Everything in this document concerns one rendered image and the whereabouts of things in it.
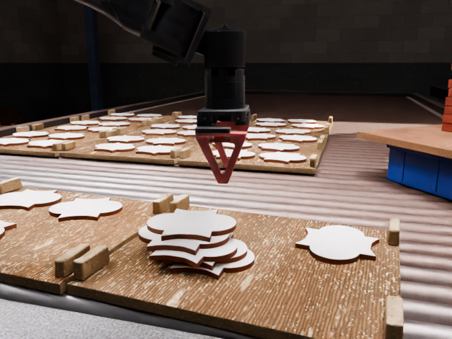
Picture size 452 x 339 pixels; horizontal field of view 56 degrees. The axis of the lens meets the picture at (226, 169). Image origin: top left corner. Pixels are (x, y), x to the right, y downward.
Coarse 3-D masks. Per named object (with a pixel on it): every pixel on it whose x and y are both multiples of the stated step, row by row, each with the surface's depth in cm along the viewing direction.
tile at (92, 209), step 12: (60, 204) 85; (72, 204) 85; (84, 204) 85; (96, 204) 85; (108, 204) 85; (120, 204) 85; (60, 216) 78; (72, 216) 79; (84, 216) 79; (96, 216) 78
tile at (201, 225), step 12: (156, 216) 68; (168, 216) 68; (180, 216) 68; (192, 216) 68; (204, 216) 68; (216, 216) 68; (228, 216) 68; (156, 228) 63; (168, 228) 63; (180, 228) 63; (192, 228) 63; (204, 228) 63; (216, 228) 63; (228, 228) 63; (204, 240) 61
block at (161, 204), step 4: (160, 196) 84; (164, 196) 84; (168, 196) 84; (172, 196) 86; (156, 200) 81; (160, 200) 81; (164, 200) 82; (168, 200) 84; (172, 200) 86; (156, 204) 81; (160, 204) 81; (164, 204) 83; (168, 204) 84; (156, 208) 81; (160, 208) 81; (164, 208) 83; (168, 208) 84; (156, 212) 81; (160, 212) 81
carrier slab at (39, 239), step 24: (72, 192) 96; (0, 216) 81; (24, 216) 81; (48, 216) 81; (120, 216) 81; (144, 216) 81; (0, 240) 70; (24, 240) 70; (48, 240) 70; (72, 240) 70; (96, 240) 70; (120, 240) 70; (0, 264) 61; (24, 264) 61; (48, 264) 61; (48, 288) 57
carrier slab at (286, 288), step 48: (240, 240) 70; (288, 240) 70; (384, 240) 70; (96, 288) 55; (144, 288) 55; (192, 288) 55; (240, 288) 55; (288, 288) 55; (336, 288) 55; (384, 288) 55; (288, 336) 46; (336, 336) 45
